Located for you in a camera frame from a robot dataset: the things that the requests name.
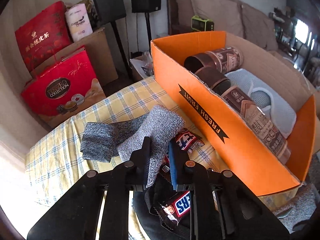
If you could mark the light grey knitted sock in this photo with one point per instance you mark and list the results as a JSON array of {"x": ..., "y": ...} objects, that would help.
[{"x": 160, "y": 125}]

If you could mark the white pink tissue pack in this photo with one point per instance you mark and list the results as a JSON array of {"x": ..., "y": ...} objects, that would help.
[{"x": 78, "y": 22}]

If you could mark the brown jar near box front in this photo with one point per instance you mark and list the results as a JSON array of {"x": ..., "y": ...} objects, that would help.
[{"x": 262, "y": 126}]

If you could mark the brown cardboard box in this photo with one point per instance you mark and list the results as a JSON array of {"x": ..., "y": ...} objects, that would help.
[{"x": 98, "y": 52}]

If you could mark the orange fresh fruit cardboard box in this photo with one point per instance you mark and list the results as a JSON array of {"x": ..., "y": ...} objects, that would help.
[{"x": 223, "y": 127}]

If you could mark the red Chinese tea gift bag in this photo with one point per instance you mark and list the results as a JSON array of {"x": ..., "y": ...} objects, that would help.
[{"x": 43, "y": 36}]

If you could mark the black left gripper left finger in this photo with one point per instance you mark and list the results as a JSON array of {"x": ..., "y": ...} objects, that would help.
[{"x": 138, "y": 173}]

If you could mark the brown jar at box back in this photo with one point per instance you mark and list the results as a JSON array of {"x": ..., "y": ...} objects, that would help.
[{"x": 223, "y": 60}]

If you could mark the Snickers bar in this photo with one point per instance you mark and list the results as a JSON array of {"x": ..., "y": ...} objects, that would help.
[
  {"x": 188, "y": 141},
  {"x": 171, "y": 207}
]

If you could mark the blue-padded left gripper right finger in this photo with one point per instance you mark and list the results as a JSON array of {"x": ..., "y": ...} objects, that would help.
[{"x": 180, "y": 176}]

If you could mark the red Ferrero Collection gift bag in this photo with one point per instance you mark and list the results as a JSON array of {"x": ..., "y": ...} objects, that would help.
[{"x": 64, "y": 89}]

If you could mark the dark grey knitted sock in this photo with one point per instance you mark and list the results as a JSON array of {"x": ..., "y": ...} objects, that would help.
[{"x": 100, "y": 141}]

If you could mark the yellow plaid bed sheet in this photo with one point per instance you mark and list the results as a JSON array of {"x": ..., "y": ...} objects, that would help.
[{"x": 55, "y": 162}]

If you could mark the brown sofa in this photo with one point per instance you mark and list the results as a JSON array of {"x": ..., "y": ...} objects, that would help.
[{"x": 253, "y": 32}]

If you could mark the white mesh cloth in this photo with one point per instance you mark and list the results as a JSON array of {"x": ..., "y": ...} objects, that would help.
[{"x": 266, "y": 98}]

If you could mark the green portable radio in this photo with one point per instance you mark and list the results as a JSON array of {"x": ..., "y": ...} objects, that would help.
[{"x": 199, "y": 24}]

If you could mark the black cloth item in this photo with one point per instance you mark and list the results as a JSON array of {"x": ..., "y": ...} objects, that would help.
[{"x": 151, "y": 223}]

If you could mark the left black speaker on stand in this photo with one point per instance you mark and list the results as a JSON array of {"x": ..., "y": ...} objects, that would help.
[{"x": 108, "y": 12}]

